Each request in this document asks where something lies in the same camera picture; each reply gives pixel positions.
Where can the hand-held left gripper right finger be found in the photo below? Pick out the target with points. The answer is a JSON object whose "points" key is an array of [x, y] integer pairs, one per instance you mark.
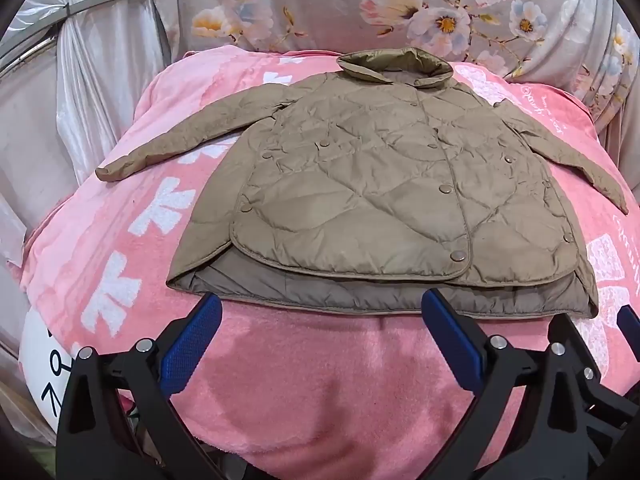
{"points": [[452, 340]]}

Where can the pink printed blanket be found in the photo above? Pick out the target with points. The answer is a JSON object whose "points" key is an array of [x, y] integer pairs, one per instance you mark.
{"points": [[310, 375]]}

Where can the silver satin curtain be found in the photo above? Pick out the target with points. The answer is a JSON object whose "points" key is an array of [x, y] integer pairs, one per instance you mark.
{"points": [[100, 85]]}

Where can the grey metal bar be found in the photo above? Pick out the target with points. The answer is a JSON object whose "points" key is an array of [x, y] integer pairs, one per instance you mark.
{"points": [[110, 1]]}

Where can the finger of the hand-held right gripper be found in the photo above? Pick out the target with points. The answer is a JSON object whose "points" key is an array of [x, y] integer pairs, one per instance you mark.
{"points": [[631, 320], [572, 335]]}

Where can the grey floral blanket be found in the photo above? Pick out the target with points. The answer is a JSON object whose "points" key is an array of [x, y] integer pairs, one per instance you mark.
{"points": [[325, 5]]}

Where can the tan quilted jacket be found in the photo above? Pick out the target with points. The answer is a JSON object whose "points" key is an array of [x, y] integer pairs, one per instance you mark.
{"points": [[375, 185]]}

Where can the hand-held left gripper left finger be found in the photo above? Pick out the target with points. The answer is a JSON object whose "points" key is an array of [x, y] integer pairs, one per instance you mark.
{"points": [[192, 340]]}

